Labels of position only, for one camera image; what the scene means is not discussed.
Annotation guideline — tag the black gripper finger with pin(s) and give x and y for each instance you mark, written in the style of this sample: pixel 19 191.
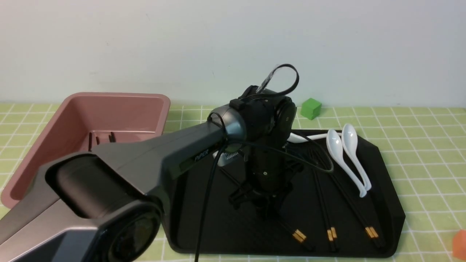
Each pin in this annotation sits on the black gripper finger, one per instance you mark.
pixel 241 195

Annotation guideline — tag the black chopstick pair in bin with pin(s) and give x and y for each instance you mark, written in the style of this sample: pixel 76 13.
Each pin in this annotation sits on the black chopstick pair in bin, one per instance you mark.
pixel 111 137

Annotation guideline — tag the black plastic tray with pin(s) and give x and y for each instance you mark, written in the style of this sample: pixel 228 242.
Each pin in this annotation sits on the black plastic tray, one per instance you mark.
pixel 319 215

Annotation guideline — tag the white spoon left of pair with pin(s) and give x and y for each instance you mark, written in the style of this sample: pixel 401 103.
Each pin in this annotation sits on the white spoon left of pair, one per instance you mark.
pixel 335 150

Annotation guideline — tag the white spoon of pair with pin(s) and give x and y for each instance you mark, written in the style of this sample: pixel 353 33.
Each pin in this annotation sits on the white spoon of pair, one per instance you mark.
pixel 335 150
pixel 349 139

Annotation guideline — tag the white spoon right of pair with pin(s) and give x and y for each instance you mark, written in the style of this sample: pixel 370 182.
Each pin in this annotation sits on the white spoon right of pair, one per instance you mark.
pixel 349 139

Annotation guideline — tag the black chopstick left in bin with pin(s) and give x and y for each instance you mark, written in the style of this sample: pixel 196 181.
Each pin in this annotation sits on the black chopstick left in bin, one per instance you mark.
pixel 90 141

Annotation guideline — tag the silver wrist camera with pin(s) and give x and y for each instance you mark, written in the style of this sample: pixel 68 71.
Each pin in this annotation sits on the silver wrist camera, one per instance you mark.
pixel 227 158

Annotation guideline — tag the green cube block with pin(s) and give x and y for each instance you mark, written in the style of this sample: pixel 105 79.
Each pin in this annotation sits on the green cube block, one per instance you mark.
pixel 311 108

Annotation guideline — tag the white spoon top middle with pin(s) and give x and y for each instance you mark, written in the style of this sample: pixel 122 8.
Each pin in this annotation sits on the white spoon top middle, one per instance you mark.
pixel 298 139

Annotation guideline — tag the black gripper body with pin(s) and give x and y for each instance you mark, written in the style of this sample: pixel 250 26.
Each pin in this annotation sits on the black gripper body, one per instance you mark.
pixel 269 170

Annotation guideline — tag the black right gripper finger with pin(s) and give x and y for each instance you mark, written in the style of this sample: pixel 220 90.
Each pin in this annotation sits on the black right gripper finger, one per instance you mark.
pixel 267 207

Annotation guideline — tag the orange cube block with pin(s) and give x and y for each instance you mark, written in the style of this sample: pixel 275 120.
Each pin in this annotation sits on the orange cube block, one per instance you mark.
pixel 459 245

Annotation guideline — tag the pink plastic bin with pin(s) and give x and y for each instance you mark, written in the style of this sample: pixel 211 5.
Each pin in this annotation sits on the pink plastic bin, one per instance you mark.
pixel 131 117

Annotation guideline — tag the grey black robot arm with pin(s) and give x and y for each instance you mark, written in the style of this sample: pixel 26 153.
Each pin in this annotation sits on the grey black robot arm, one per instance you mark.
pixel 106 205

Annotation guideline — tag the black chopstick pair tray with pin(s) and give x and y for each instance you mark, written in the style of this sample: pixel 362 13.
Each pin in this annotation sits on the black chopstick pair tray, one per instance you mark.
pixel 329 228
pixel 295 232
pixel 368 229

